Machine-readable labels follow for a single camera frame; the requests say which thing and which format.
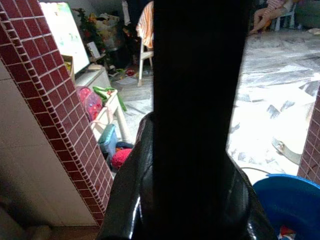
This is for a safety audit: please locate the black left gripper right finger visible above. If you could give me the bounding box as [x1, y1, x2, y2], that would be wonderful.
[219, 149, 279, 240]

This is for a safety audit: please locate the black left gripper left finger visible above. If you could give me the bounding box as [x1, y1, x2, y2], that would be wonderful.
[98, 111, 155, 240]

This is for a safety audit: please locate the red ball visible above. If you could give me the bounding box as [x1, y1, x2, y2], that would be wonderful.
[110, 148, 134, 170]

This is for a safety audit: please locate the blue plastic bucket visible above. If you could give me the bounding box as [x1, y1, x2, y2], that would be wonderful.
[251, 173, 320, 240]

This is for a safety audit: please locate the teal plastic container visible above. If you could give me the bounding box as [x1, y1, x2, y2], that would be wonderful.
[97, 123, 119, 161]

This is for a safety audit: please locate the small white table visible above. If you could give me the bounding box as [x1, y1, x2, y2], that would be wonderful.
[89, 90, 134, 144]

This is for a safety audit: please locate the pink toy bag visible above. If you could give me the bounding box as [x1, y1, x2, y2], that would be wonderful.
[75, 85, 104, 123]

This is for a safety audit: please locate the green cloth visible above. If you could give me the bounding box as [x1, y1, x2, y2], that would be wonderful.
[92, 85, 128, 112]

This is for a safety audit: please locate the white paper sheet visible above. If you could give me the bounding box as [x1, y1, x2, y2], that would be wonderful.
[115, 75, 139, 86]

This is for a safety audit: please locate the white television cabinet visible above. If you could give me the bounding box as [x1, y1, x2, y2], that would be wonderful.
[74, 64, 112, 89]

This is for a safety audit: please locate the white plastic chair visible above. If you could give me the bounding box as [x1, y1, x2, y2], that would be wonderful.
[136, 34, 155, 88]

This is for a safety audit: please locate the cardboard box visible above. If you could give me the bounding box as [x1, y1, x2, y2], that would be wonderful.
[61, 54, 76, 84]

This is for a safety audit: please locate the white framed card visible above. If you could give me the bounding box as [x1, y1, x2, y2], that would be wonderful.
[85, 40, 101, 59]

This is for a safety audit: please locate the pile of stuffed toys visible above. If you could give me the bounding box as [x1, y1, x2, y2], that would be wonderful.
[94, 12, 121, 49]

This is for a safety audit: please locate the flat screen television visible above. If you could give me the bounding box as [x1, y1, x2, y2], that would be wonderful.
[39, 1, 91, 76]

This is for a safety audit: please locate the orange striped towel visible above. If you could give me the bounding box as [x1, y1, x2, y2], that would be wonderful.
[135, 0, 155, 50]

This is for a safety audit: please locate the green decorated plant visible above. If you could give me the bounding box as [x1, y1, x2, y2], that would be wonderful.
[72, 7, 106, 52]

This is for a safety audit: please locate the white chair with person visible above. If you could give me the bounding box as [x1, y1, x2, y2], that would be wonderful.
[271, 1, 299, 31]

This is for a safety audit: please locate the seated person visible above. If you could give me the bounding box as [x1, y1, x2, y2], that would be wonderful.
[249, 0, 296, 35]

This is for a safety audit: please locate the white cable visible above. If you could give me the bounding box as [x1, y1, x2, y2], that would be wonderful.
[240, 166, 274, 176]

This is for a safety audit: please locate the grey strap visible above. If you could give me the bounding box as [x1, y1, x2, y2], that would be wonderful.
[271, 136, 304, 166]

